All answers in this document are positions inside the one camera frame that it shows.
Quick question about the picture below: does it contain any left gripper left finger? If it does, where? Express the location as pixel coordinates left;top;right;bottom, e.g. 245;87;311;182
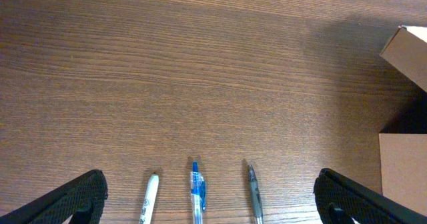
1;169;108;224

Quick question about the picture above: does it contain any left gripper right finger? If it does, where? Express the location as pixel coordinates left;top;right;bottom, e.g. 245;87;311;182
314;168;426;224

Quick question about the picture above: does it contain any black and white marker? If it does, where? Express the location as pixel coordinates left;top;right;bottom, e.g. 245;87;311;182
139;173;159;224

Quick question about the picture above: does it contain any dark grey pen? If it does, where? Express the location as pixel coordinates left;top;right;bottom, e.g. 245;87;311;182
248;165;264;224

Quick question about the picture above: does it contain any open cardboard box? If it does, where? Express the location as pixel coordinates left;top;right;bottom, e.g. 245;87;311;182
379;25;426;215

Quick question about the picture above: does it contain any blue ballpoint pen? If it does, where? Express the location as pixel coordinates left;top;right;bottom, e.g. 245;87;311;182
190;161;206;224

